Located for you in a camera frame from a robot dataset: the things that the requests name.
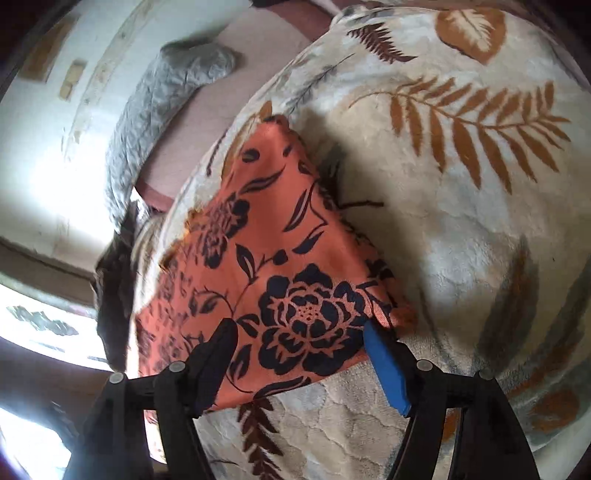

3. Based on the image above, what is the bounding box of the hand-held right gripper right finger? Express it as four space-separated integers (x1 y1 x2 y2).
363 320 549 480

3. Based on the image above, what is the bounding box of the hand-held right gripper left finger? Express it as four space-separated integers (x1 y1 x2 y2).
61 318 241 480

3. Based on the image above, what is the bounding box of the orange floral shirt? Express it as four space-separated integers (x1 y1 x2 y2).
133 114 419 414

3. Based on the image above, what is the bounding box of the dark brown fleece garment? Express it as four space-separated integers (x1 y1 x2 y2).
93 200 145 372

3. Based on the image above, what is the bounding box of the stained glass window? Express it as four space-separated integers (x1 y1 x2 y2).
0 272 114 372

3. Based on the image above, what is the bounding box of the cream leaf-print blanket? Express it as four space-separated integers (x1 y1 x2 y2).
134 2 591 480

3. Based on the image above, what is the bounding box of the grey quilted pillow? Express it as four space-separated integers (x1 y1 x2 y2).
104 41 239 224

